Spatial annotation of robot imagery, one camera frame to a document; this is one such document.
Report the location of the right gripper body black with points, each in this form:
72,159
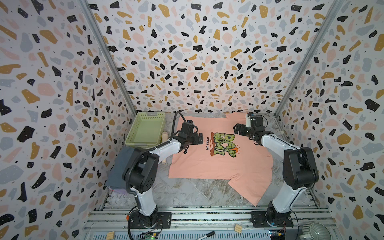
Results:
242,130

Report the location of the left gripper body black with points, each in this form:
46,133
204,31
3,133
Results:
192,139

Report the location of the pink graphic t-shirt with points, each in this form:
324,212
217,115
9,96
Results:
247,167

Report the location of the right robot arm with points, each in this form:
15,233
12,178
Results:
299,171

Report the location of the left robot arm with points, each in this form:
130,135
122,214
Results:
141,170

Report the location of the green plastic basket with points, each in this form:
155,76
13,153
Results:
146,130

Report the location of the folded grey t-shirt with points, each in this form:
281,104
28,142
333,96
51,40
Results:
123,161

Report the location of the right wooden block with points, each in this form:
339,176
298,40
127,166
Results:
238,228

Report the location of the wooden block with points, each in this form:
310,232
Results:
110,236
238,228

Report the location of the green circuit board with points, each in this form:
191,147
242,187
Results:
148,236

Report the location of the right circuit board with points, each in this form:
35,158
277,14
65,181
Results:
277,235

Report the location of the white desk fan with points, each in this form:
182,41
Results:
315,231

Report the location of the left wooden block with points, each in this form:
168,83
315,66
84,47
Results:
110,236

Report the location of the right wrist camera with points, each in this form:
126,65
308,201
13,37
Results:
250,120

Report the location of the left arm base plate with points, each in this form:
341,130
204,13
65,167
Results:
161,220

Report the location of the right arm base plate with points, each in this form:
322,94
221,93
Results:
264,219

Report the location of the aluminium rail frame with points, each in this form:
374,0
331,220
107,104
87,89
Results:
190,223

